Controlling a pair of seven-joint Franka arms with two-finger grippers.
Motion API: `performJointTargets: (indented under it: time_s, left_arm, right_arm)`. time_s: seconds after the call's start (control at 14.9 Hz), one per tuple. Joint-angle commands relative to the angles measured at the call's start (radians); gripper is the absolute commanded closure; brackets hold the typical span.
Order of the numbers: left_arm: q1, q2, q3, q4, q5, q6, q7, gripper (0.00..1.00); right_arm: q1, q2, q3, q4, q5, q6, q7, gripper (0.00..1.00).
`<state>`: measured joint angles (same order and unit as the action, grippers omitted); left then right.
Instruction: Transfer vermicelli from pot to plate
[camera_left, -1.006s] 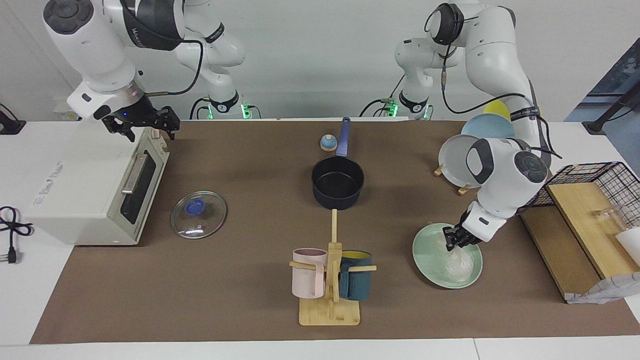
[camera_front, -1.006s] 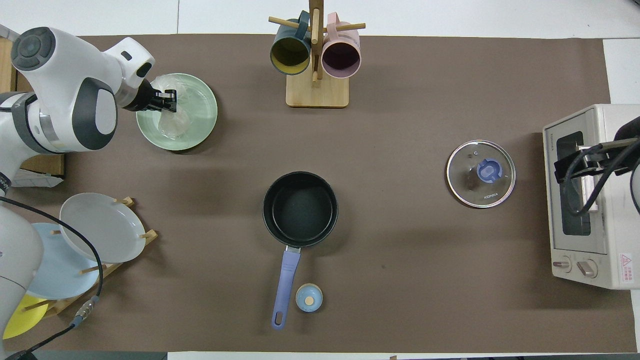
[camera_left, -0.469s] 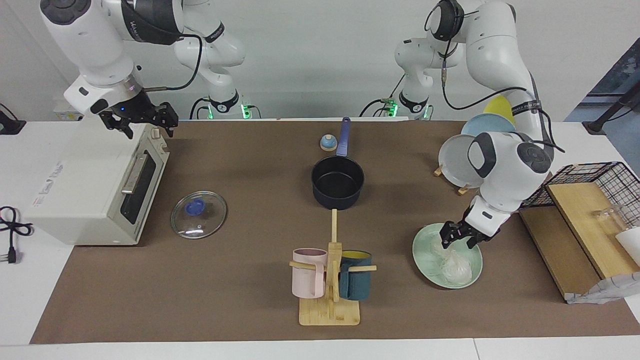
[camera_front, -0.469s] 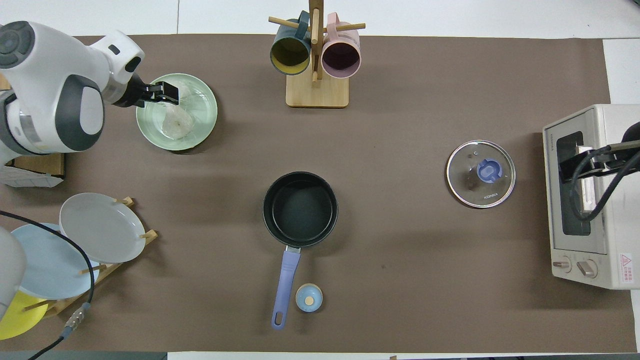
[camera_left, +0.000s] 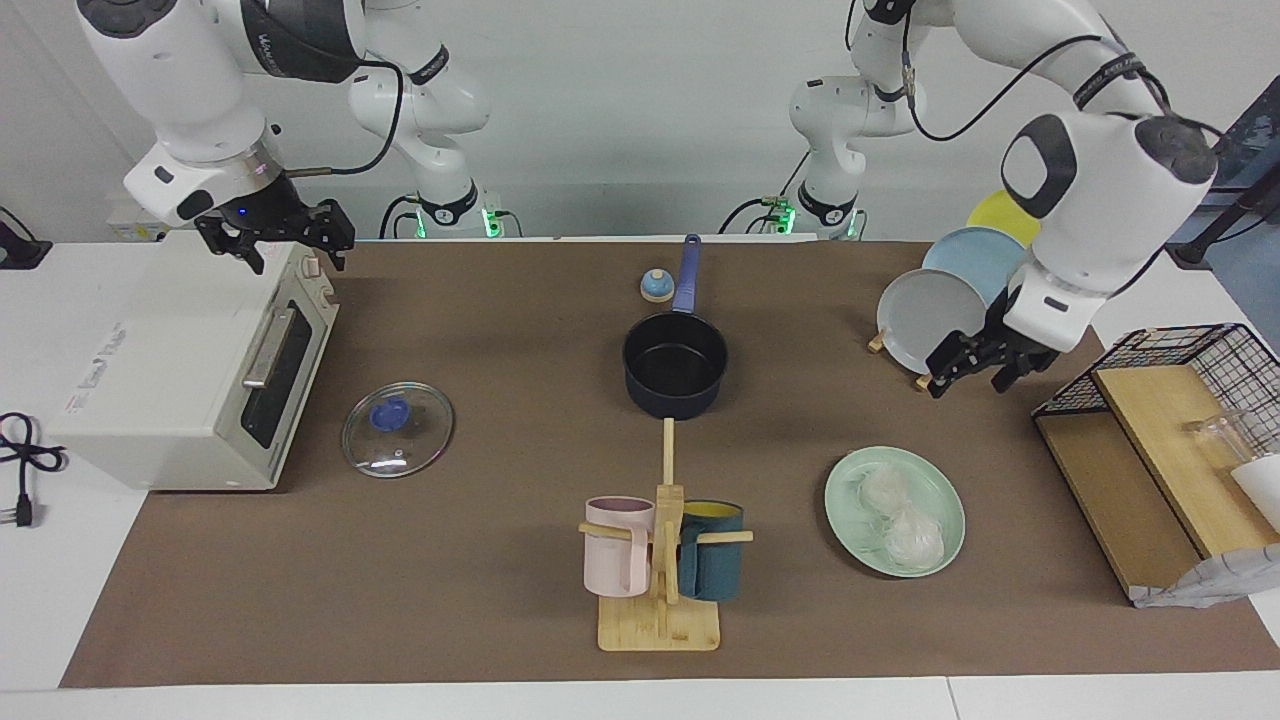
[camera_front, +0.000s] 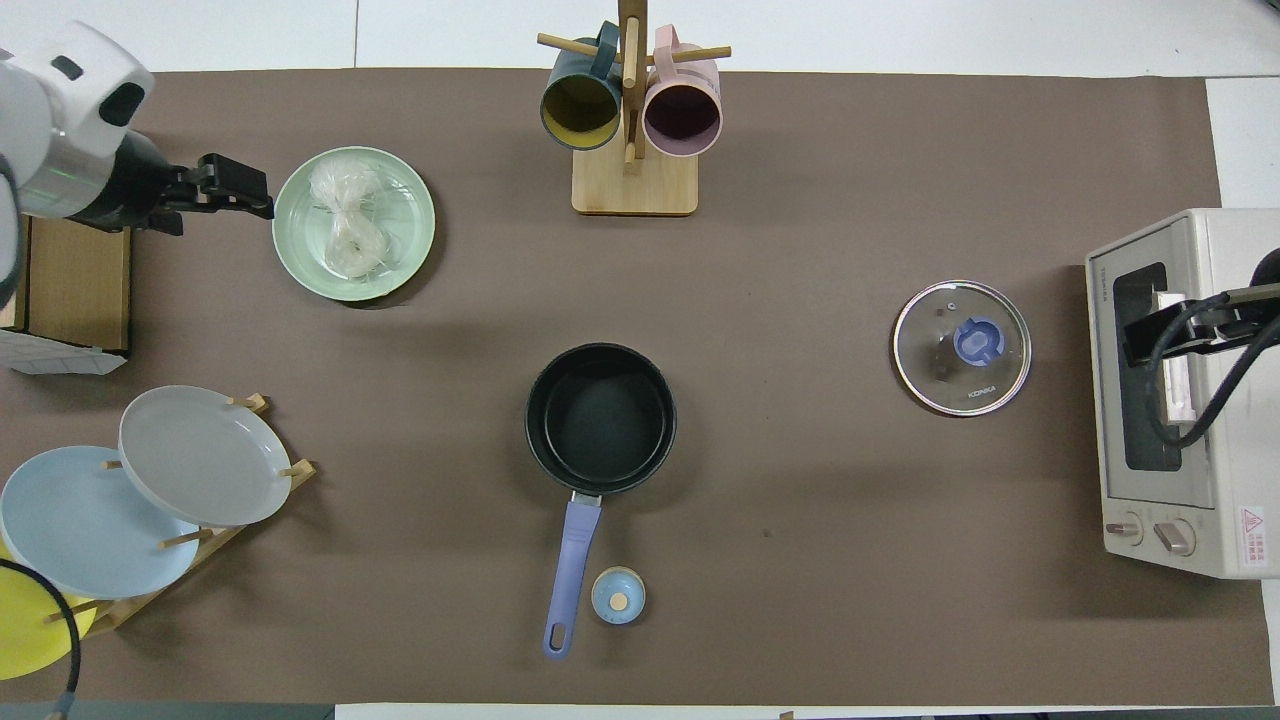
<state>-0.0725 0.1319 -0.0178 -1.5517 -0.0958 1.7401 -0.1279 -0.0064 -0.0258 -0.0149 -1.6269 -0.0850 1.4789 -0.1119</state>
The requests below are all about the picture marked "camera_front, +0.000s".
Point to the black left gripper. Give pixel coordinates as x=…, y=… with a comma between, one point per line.
x=230, y=180

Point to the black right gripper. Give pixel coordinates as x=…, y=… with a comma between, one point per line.
x=1210, y=318

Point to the translucent vermicelli bundle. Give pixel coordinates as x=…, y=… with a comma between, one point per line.
x=352, y=240

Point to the glass lid with blue knob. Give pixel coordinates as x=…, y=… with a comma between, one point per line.
x=930, y=340

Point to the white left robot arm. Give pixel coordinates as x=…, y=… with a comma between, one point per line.
x=70, y=130

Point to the mint green plate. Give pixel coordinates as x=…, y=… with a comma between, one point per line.
x=410, y=215

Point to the grey plate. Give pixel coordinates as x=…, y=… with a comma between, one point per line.
x=200, y=455

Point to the wooden plate rack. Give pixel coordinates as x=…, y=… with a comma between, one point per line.
x=225, y=535

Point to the light blue plate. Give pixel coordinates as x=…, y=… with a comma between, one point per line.
x=80, y=530

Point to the yellow plate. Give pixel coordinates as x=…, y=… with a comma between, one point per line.
x=25, y=625

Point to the cream toaster oven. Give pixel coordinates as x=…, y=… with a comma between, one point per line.
x=1230, y=500

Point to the patterned white cloth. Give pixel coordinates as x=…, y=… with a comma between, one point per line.
x=55, y=357

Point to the brown table mat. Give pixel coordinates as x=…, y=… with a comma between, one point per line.
x=800, y=500

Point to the teal mug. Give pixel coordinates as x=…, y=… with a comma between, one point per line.
x=580, y=105

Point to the wooden mug tree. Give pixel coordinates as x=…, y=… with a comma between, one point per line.
x=635, y=190

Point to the pink mug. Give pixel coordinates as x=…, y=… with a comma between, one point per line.
x=682, y=115

